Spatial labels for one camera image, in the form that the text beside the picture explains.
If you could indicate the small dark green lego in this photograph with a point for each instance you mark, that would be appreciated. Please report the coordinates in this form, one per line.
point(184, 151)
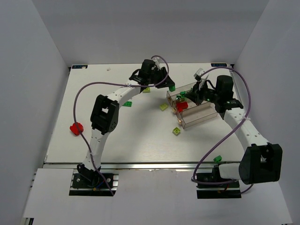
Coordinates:
point(181, 96)

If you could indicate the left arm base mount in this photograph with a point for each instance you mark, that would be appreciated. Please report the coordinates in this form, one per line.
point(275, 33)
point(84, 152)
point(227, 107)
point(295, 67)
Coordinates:
point(80, 186)

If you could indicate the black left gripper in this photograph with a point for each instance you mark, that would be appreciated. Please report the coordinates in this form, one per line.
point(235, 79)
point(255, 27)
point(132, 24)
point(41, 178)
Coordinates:
point(162, 76)

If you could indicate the blue label sticker left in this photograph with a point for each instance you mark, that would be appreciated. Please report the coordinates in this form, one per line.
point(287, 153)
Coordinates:
point(79, 67)

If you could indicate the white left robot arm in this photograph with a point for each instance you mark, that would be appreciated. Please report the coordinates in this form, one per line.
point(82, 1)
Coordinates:
point(105, 112)

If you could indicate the blue label sticker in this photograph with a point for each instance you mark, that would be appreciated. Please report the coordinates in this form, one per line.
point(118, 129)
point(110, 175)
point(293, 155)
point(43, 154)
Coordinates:
point(218, 64)
point(79, 67)

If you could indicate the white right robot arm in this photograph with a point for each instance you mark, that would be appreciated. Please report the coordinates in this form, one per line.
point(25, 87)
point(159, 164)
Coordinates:
point(261, 162)

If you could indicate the lime lego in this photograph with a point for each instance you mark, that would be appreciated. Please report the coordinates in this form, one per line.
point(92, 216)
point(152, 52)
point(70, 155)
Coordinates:
point(176, 131)

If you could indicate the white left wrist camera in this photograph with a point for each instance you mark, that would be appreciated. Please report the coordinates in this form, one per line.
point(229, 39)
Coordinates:
point(157, 61)

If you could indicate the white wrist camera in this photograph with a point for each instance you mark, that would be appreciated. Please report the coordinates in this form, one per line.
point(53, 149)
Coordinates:
point(199, 77)
point(157, 61)

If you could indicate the green lego at table edge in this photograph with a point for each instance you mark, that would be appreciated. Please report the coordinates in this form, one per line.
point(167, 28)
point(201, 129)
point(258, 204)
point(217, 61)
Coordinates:
point(217, 159)

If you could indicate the lime rectangular lego brick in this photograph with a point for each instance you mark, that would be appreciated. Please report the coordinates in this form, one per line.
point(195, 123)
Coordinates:
point(147, 90)

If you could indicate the red lego piece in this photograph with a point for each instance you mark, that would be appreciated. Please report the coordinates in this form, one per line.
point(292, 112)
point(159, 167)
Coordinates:
point(76, 128)

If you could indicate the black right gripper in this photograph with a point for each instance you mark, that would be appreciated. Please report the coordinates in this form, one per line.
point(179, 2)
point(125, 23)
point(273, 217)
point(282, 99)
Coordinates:
point(195, 95)

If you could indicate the blue label sticker right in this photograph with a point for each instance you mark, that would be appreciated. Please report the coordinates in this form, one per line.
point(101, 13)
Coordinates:
point(218, 64)

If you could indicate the green curved lego brick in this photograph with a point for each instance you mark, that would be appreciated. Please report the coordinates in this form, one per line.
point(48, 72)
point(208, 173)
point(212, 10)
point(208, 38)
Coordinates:
point(172, 88)

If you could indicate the clear three-compartment container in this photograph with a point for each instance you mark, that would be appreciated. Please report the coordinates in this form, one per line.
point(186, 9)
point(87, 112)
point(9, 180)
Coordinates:
point(195, 114)

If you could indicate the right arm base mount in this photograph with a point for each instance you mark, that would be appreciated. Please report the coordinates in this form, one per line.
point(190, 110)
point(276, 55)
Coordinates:
point(210, 185)

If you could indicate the lime 2x2 lego brick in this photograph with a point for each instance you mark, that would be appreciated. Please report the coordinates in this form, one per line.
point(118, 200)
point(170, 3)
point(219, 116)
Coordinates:
point(163, 106)

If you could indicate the green 2x4 lego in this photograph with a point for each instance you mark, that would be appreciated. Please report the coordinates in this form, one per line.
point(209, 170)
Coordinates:
point(127, 104)

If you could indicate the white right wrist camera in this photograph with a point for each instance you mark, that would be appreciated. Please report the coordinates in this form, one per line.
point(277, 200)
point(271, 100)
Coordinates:
point(199, 77)

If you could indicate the green and red lego stack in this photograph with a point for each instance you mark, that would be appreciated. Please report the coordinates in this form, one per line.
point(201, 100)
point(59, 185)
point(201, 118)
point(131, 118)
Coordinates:
point(181, 106)

